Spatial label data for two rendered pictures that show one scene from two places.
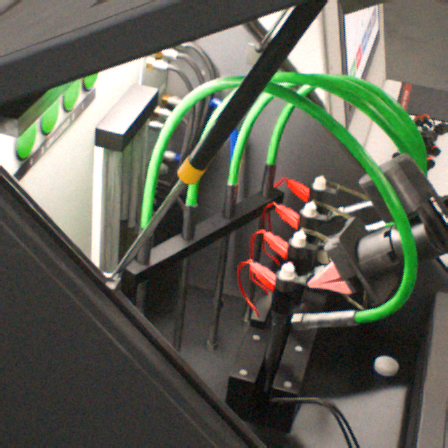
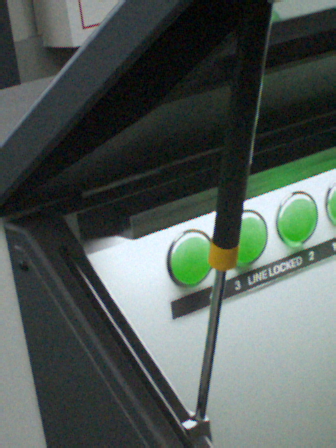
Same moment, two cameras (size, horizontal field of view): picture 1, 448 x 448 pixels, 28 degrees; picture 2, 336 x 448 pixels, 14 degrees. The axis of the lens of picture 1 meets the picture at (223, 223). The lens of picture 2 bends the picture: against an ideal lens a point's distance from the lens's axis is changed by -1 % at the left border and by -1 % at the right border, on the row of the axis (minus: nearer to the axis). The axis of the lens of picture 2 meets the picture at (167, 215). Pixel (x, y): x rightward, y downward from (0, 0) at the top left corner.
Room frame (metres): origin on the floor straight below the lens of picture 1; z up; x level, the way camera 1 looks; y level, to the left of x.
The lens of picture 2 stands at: (0.07, -0.53, 1.73)
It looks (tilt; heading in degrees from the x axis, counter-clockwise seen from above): 16 degrees down; 45
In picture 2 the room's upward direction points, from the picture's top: 9 degrees counter-clockwise
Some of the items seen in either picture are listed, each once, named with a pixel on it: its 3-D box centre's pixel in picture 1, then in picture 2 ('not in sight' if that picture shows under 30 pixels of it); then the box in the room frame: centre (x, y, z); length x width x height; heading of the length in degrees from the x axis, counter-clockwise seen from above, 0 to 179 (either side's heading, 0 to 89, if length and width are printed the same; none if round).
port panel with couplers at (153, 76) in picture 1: (160, 111); not in sight; (1.26, 0.12, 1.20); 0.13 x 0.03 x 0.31; 169
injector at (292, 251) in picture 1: (295, 301); not in sight; (1.05, -0.12, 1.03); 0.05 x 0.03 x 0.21; 79
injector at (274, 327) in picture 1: (283, 335); not in sight; (0.97, -0.10, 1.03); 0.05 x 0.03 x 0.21; 79
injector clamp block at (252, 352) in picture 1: (281, 346); not in sight; (1.09, -0.12, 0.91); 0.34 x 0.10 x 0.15; 169
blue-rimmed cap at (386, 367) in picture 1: (386, 366); not in sight; (1.15, -0.30, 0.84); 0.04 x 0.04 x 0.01
